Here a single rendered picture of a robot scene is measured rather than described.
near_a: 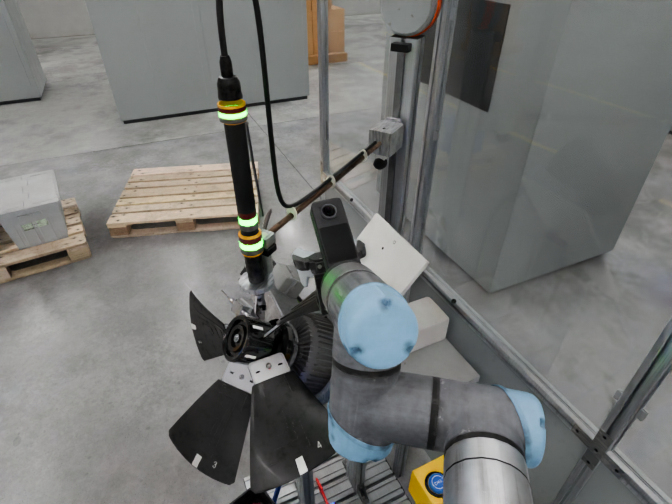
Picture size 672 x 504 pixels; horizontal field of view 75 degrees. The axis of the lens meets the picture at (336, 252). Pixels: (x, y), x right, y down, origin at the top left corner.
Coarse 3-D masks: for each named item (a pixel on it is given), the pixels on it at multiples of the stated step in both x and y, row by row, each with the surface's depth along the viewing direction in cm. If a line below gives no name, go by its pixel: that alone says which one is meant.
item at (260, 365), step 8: (264, 360) 106; (272, 360) 106; (280, 360) 107; (256, 368) 105; (264, 368) 105; (272, 368) 105; (280, 368) 105; (288, 368) 105; (256, 376) 103; (264, 376) 103; (272, 376) 103
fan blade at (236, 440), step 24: (216, 384) 112; (192, 408) 113; (216, 408) 111; (240, 408) 111; (192, 432) 112; (216, 432) 111; (240, 432) 111; (192, 456) 112; (216, 456) 110; (240, 456) 110; (216, 480) 109
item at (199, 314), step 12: (192, 300) 132; (192, 312) 134; (204, 312) 126; (204, 324) 128; (216, 324) 122; (204, 336) 132; (216, 336) 125; (204, 348) 135; (216, 348) 130; (204, 360) 137
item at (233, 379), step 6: (228, 366) 112; (234, 366) 112; (240, 366) 112; (246, 366) 112; (228, 372) 112; (234, 372) 112; (240, 372) 112; (246, 372) 112; (222, 378) 112; (228, 378) 112; (234, 378) 112; (246, 378) 112; (234, 384) 112; (240, 384) 112; (246, 384) 112; (252, 384) 112; (246, 390) 112
